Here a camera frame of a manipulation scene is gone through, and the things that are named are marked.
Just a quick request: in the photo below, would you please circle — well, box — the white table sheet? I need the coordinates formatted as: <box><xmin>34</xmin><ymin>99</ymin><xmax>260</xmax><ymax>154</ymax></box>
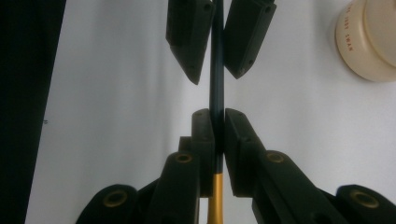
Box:
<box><xmin>24</xmin><ymin>0</ymin><xmax>396</xmax><ymax>224</ymax></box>

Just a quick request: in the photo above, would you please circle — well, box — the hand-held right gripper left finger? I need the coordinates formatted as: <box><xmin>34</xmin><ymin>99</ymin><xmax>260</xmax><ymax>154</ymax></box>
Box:
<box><xmin>178</xmin><ymin>107</ymin><xmax>217</xmax><ymax>199</ymax></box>

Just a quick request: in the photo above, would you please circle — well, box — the black makeup brush beige head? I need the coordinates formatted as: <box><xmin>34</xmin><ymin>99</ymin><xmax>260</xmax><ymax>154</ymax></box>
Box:
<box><xmin>206</xmin><ymin>0</ymin><xmax>226</xmax><ymax>224</ymax></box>

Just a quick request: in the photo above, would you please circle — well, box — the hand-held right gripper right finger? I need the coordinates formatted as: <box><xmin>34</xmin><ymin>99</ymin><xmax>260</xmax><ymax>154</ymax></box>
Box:
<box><xmin>224</xmin><ymin>107</ymin><xmax>266</xmax><ymax>198</ymax></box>

